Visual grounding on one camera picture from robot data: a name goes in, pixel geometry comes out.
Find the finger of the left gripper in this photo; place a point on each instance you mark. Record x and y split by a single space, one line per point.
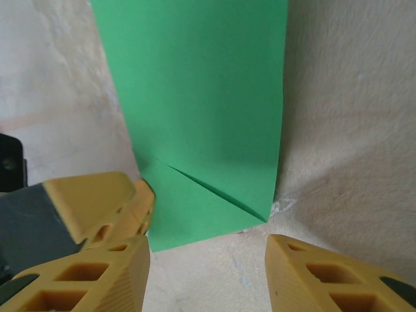
139 217
81 198

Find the green paper sheet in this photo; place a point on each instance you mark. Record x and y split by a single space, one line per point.
201 97

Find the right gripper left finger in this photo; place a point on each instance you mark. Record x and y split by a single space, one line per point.
107 286

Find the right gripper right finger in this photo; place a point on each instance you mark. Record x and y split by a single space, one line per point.
308 286

